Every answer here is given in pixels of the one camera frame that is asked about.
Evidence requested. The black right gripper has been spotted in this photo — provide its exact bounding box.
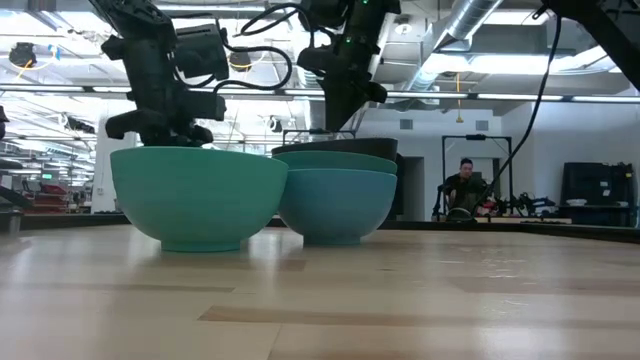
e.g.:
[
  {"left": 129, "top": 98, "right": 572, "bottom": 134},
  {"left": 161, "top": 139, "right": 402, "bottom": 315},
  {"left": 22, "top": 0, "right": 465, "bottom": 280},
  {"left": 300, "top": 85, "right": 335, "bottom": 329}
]
[{"left": 297, "top": 26, "right": 389, "bottom": 133}]

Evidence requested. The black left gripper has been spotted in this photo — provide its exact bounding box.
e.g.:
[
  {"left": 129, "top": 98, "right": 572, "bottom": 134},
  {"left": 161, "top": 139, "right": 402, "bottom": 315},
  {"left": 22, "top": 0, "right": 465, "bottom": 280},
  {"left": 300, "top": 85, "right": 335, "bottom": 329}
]
[{"left": 101, "top": 33, "right": 228, "bottom": 148}]

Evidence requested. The black plastic bowl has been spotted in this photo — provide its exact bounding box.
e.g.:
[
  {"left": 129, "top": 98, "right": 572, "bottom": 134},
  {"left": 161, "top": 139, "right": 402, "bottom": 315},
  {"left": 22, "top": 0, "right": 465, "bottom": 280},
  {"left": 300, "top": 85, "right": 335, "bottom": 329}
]
[{"left": 270, "top": 137, "right": 400, "bottom": 163}]

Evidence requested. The teal plastic bowl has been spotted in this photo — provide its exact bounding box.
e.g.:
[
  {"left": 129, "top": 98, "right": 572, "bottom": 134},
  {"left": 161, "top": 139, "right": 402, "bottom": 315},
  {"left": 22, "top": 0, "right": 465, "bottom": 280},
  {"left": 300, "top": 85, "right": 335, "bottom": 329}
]
[{"left": 271, "top": 150, "right": 399, "bottom": 176}]

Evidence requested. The large green plastic bowl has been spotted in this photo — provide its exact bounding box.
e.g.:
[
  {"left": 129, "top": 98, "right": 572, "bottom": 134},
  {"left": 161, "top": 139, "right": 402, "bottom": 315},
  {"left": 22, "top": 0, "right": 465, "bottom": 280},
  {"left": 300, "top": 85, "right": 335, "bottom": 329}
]
[{"left": 109, "top": 145, "right": 290, "bottom": 254}]

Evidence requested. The long overhead light bar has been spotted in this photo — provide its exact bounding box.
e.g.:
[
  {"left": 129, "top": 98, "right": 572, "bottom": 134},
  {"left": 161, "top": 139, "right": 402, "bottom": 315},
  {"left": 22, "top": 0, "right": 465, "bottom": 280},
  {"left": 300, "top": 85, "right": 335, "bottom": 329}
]
[{"left": 0, "top": 83, "right": 640, "bottom": 104}]

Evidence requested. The blue plastic bowl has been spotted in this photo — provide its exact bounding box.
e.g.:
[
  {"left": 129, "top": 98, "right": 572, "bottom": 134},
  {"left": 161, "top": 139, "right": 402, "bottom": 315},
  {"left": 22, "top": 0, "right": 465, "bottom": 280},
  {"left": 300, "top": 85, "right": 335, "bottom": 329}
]
[{"left": 277, "top": 167, "right": 399, "bottom": 247}]

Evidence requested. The person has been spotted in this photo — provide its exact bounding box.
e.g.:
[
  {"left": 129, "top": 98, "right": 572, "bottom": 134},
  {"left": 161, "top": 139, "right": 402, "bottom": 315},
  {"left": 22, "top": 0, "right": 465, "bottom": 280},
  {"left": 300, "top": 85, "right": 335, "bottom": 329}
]
[{"left": 438, "top": 157, "right": 490, "bottom": 222}]

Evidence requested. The black storage cabinet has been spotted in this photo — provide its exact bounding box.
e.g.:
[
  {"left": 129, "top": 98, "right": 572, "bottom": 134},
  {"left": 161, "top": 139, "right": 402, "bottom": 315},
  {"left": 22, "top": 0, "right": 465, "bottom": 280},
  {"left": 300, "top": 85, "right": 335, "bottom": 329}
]
[{"left": 559, "top": 160, "right": 638, "bottom": 228}]

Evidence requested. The corrugated silver air duct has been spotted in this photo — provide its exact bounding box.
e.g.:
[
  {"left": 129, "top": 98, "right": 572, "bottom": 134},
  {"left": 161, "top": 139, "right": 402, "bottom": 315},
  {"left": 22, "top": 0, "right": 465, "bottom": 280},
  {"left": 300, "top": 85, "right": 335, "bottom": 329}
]
[{"left": 294, "top": 67, "right": 326, "bottom": 90}]

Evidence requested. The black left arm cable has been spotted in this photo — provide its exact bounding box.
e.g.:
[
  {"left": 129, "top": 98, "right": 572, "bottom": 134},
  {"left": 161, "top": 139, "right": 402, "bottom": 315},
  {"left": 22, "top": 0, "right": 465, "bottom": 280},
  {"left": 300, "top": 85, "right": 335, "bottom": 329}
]
[{"left": 213, "top": 43, "right": 295, "bottom": 95}]

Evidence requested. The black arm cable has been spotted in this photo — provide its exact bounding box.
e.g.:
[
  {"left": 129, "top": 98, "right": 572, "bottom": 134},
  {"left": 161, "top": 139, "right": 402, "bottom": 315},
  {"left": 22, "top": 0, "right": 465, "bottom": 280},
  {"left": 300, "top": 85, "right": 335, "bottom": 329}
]
[
  {"left": 471, "top": 13, "right": 563, "bottom": 212},
  {"left": 213, "top": 43, "right": 295, "bottom": 95}
]

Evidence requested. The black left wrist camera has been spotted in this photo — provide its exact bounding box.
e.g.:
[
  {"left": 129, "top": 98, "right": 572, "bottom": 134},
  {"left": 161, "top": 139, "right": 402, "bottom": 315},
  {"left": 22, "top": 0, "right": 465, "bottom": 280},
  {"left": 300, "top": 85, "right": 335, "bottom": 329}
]
[{"left": 174, "top": 23, "right": 231, "bottom": 82}]

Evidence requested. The black ceiling-mounted camera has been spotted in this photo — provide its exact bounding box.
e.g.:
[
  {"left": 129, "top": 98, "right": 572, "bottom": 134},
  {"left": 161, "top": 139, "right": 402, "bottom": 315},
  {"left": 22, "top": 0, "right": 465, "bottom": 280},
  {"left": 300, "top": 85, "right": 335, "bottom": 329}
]
[
  {"left": 228, "top": 45, "right": 253, "bottom": 72},
  {"left": 8, "top": 41, "right": 38, "bottom": 69}
]

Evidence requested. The orange hanging cord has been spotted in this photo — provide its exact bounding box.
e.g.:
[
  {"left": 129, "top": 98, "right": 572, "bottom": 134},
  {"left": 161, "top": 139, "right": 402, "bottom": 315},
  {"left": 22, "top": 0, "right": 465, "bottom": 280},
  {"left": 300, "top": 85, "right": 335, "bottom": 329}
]
[{"left": 454, "top": 72, "right": 465, "bottom": 125}]

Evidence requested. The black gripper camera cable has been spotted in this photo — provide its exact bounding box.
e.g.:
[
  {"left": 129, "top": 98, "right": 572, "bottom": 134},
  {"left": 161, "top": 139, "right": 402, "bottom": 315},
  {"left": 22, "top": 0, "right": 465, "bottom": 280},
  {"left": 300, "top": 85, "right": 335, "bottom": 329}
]
[{"left": 238, "top": 1, "right": 317, "bottom": 38}]

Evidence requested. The black metal gantry frame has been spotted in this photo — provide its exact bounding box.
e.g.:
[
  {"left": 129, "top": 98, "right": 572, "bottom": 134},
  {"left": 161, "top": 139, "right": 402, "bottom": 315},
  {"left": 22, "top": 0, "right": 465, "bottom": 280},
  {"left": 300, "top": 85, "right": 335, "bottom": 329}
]
[{"left": 441, "top": 133, "right": 514, "bottom": 202}]

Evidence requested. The smooth silver air duct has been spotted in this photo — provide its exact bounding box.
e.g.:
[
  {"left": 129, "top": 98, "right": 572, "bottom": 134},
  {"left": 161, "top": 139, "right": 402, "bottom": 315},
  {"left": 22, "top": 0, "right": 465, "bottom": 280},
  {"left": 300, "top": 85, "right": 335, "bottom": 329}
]
[{"left": 399, "top": 0, "right": 505, "bottom": 92}]

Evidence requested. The black table back rail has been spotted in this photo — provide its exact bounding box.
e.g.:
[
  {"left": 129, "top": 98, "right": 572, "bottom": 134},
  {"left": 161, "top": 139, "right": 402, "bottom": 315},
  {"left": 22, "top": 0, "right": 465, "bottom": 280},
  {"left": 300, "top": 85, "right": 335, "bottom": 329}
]
[{"left": 0, "top": 212, "right": 640, "bottom": 246}]

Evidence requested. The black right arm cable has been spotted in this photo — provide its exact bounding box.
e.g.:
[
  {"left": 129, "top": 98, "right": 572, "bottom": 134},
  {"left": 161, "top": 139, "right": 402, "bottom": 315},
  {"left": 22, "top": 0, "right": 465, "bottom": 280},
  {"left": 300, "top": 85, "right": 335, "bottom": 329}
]
[{"left": 471, "top": 13, "right": 563, "bottom": 212}]

